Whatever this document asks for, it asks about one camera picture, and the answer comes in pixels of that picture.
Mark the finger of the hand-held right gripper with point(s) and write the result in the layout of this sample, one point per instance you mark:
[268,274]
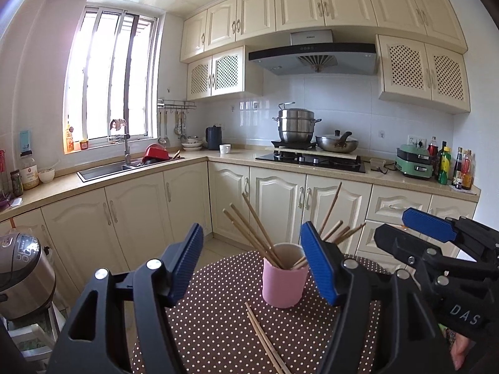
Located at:
[390,241]
[429,222]

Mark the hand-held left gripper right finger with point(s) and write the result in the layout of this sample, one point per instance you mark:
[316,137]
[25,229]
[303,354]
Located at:
[317,265]

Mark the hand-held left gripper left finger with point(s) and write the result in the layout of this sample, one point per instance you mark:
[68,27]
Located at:
[189,257]

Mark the pink cup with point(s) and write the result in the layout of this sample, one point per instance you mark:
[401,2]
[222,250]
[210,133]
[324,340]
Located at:
[280,284]

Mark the bunch of wooden chopsticks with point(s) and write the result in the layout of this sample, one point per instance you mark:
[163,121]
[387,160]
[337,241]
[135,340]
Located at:
[275,255]

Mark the slim wooden chopstick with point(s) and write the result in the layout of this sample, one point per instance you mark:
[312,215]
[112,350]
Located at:
[262,339]
[270,339]

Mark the person's right hand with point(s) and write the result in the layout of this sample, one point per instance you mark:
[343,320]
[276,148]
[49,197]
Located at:
[462,350]

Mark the green yellow label bottle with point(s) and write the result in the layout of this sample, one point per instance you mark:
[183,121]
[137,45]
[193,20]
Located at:
[444,167]

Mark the dark sauce bottle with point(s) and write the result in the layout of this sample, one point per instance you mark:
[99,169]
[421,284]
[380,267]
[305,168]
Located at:
[458,169]

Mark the green multi cooker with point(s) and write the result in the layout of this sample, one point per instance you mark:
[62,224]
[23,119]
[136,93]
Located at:
[414,163]

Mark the red label sauce bottle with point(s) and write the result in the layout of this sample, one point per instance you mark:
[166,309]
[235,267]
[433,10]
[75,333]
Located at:
[467,173]

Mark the brown polka dot tablecloth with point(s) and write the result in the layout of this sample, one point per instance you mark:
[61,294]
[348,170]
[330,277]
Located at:
[218,319]

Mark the cream base cabinet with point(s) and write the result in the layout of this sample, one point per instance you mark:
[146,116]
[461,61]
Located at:
[273,198]
[128,214]

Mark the clear plastic container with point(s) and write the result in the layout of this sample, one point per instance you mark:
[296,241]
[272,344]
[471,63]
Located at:
[376,163]

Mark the black gas hob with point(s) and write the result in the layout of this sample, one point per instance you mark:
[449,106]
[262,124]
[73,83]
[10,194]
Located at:
[312,161]

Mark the red bowl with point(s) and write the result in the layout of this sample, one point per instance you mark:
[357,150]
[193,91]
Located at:
[156,154]

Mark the steel wok with lid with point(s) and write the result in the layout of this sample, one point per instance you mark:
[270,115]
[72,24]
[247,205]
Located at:
[337,145]

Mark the stack of white dishes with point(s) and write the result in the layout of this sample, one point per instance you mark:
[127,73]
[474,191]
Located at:
[191,146]

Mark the white mug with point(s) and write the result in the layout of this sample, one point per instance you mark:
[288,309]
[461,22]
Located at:
[224,149]

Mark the black electric kettle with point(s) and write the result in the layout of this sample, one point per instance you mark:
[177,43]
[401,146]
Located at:
[213,139]

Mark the hanging metal ladle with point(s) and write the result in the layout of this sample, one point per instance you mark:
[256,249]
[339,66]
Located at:
[162,139]

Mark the steel kitchen sink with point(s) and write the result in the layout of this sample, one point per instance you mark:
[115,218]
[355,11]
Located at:
[101,172]

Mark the steel faucet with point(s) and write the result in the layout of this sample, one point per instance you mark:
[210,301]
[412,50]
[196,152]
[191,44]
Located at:
[126,152]

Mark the hanging metal spoon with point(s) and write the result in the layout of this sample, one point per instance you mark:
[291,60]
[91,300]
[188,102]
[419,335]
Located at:
[179,128]

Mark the steel steamer pot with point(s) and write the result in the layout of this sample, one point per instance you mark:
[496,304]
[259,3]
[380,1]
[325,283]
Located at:
[295,124]

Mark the small orange jar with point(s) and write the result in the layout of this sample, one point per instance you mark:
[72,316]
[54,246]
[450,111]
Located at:
[84,145]

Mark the white bowl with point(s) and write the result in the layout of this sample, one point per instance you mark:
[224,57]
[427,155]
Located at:
[46,176]

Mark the orange bottle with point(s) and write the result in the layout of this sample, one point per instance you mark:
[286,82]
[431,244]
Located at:
[70,142]

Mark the silver rice cooker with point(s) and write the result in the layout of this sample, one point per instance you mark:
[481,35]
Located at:
[23,276]

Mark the large labelled jar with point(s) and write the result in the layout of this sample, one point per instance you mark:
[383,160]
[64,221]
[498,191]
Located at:
[29,173]

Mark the small dark jar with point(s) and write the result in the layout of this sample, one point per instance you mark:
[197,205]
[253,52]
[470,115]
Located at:
[16,185]

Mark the barred kitchen window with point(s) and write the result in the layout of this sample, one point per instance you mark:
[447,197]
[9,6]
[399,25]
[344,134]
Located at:
[109,78]

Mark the black range hood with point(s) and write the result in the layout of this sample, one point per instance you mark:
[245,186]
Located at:
[312,52]

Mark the cream upper cabinet row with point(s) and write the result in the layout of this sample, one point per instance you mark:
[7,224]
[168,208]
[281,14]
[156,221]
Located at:
[312,4]

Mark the white double wall socket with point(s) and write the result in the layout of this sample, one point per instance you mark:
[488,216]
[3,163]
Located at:
[416,140]

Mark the metal utensil rail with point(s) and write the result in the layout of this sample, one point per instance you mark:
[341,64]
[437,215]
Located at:
[177,104]

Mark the blue wall box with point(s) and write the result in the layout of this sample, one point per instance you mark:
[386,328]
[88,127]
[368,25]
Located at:
[25,140]

